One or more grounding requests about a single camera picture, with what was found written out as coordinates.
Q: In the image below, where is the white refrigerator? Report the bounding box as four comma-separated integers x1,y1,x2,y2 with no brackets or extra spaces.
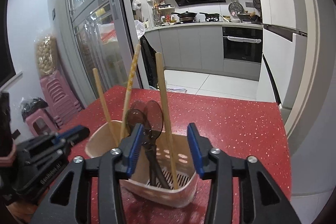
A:
261,0,307,109

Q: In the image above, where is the black plastic bag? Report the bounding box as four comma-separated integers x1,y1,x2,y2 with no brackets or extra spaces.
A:
20,97,49,122

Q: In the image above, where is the black wok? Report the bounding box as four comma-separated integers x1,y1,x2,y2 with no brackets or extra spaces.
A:
172,11,197,23

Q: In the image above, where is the built-in black oven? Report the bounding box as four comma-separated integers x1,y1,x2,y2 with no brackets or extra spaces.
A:
222,27,263,63

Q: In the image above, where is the large spoon black handle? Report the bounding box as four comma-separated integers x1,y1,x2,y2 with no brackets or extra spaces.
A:
145,100,170,189

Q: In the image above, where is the diagonal wooden chopstick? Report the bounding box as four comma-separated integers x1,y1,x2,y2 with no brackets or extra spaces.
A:
92,68,118,145

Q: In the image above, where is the beige cutlery holder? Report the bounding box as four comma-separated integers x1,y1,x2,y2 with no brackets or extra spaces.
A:
84,119,200,209

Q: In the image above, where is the pink plastic stool stack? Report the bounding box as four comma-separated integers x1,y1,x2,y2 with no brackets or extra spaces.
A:
40,70,82,128

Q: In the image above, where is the yellow patterned chopstick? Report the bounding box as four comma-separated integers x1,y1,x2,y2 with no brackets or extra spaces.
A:
120,43,141,140

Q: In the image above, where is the glass sliding door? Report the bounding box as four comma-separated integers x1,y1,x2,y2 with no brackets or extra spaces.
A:
54,0,138,107

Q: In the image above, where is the small dark spoon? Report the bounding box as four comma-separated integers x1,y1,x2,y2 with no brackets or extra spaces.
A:
126,108,157,186

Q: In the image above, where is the bag of nuts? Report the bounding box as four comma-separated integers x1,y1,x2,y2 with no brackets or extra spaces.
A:
34,34,58,79

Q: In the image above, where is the small pink stool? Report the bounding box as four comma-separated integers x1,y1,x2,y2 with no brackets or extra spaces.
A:
26,109,58,136

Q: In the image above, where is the plain wooden chopstick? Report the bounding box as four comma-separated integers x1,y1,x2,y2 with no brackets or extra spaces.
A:
155,52,179,189

